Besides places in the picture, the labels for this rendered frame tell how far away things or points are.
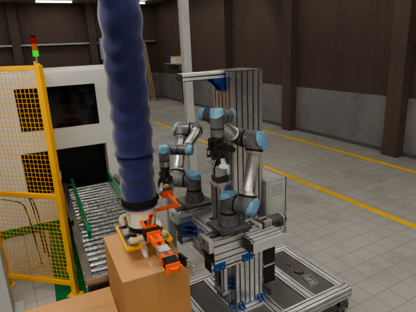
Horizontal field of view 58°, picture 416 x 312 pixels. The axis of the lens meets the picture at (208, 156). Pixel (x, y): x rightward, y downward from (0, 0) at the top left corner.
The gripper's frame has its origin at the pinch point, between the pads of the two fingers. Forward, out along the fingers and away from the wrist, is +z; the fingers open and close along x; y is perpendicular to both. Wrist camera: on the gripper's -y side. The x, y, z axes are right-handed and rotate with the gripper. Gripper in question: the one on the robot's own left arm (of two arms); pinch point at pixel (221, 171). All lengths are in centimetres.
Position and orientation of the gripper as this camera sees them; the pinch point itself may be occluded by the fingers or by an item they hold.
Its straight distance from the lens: 208.7
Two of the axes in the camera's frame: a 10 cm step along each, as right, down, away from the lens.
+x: 4.9, 2.3, -8.4
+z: 0.4, 9.6, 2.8
